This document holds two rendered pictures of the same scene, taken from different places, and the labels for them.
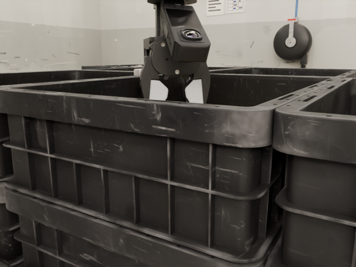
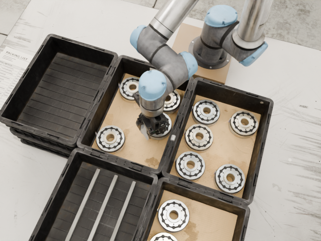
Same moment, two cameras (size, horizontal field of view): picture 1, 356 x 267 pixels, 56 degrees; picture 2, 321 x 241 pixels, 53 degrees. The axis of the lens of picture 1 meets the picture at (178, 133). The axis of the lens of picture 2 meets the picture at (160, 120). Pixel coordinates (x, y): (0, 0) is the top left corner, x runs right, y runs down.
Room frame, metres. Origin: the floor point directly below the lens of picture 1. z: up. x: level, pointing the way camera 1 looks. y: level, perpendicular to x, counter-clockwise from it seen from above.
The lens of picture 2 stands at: (0.97, -0.09, 1.94)
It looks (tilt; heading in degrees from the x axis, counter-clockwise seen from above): 65 degrees down; 165
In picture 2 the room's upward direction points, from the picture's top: 3 degrees clockwise
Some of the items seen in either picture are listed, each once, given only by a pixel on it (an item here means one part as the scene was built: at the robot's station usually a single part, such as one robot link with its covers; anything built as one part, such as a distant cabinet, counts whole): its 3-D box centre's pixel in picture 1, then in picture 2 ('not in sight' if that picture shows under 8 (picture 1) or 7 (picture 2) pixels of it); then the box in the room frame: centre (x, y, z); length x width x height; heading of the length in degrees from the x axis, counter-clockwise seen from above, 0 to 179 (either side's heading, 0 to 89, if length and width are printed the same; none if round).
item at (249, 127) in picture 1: (199, 90); (138, 110); (0.45, -0.03, 0.92); 0.40 x 0.30 x 0.02; 149
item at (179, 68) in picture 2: not in sight; (173, 67); (0.45, 0.09, 1.15); 0.11 x 0.11 x 0.08; 30
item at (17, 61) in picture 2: not in sight; (7, 80); (0.07, -0.56, 0.70); 0.33 x 0.23 x 0.01; 150
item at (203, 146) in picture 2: not in sight; (199, 136); (0.57, 0.17, 0.86); 0.10 x 0.10 x 0.01
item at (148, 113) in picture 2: not in sight; (153, 103); (0.51, 0.01, 1.07); 0.08 x 0.08 x 0.05
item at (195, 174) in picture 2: not in sight; (190, 165); (0.67, 0.11, 0.86); 0.10 x 0.10 x 0.01
